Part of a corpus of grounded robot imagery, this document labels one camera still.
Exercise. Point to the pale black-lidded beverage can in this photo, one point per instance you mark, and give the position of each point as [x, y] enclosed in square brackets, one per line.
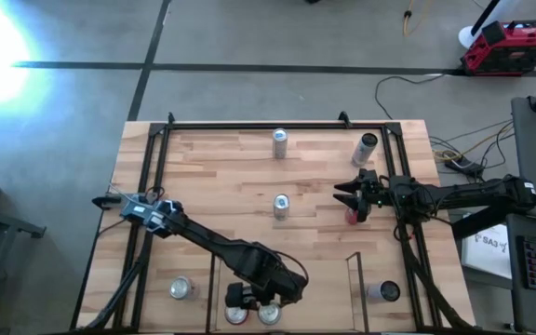
[384, 290]

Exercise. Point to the white can red print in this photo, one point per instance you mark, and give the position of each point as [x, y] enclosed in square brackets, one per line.
[269, 314]

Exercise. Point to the dark desk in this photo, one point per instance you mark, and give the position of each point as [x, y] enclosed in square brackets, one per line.
[528, 307]

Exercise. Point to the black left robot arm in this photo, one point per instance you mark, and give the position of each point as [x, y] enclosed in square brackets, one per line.
[212, 242]

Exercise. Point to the black aluminium table frame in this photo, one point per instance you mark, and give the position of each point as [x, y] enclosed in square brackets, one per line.
[272, 126]

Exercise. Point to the tall white can teal palm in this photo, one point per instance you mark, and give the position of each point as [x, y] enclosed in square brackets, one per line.
[363, 151]

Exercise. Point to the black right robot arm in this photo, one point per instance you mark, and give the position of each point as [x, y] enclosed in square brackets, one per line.
[473, 193]

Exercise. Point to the black frame clamp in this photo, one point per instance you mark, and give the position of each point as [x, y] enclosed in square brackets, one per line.
[105, 201]
[170, 117]
[344, 119]

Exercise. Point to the black metal bar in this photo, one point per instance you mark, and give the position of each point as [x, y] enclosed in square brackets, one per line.
[477, 222]

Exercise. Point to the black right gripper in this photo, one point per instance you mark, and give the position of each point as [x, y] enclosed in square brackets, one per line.
[376, 191]

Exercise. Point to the pale silver-lidded beverage can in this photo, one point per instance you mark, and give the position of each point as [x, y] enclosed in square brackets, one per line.
[182, 287]

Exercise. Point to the blue silver energy drink can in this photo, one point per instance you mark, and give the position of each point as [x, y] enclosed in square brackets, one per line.
[281, 209]

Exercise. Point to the red beverage can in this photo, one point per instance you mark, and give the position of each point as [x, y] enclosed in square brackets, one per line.
[236, 317]

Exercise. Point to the red black toolbox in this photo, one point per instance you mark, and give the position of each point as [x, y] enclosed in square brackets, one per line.
[510, 51]

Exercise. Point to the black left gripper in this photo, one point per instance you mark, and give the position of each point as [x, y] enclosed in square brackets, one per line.
[284, 288]

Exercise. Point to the white black tower fan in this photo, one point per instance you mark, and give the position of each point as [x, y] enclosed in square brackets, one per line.
[470, 35]

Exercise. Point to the white paper sign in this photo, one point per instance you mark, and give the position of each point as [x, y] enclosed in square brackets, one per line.
[486, 253]

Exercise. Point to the dark metal stand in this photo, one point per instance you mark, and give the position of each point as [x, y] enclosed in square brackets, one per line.
[12, 225]

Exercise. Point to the black power strip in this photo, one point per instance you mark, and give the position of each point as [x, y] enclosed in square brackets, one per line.
[465, 165]

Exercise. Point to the orange-red Fanta can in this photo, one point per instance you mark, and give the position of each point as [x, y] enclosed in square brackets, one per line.
[351, 217]

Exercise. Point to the slim tall white can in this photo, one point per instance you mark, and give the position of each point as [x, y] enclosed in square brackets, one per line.
[279, 146]

